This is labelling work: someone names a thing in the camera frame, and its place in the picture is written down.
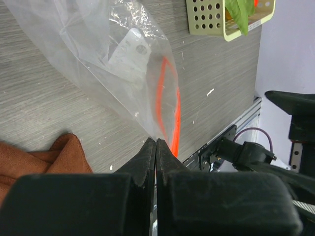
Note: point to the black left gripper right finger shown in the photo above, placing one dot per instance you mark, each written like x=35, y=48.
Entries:
x=220, y=204

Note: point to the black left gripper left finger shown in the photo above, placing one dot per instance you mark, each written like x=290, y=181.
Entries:
x=116, y=204

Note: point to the clear zip top bag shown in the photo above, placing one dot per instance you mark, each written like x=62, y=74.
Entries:
x=115, y=52

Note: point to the green leafy vegetable toy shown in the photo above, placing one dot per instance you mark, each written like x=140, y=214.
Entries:
x=240, y=11

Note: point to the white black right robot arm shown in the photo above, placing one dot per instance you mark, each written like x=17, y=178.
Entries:
x=291, y=151

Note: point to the brown cloth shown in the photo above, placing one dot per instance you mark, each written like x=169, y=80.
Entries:
x=65, y=156

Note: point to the pale green perforated basket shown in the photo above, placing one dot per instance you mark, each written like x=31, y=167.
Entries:
x=207, y=17

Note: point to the yellow banana toy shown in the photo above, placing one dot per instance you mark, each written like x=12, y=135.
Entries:
x=229, y=15

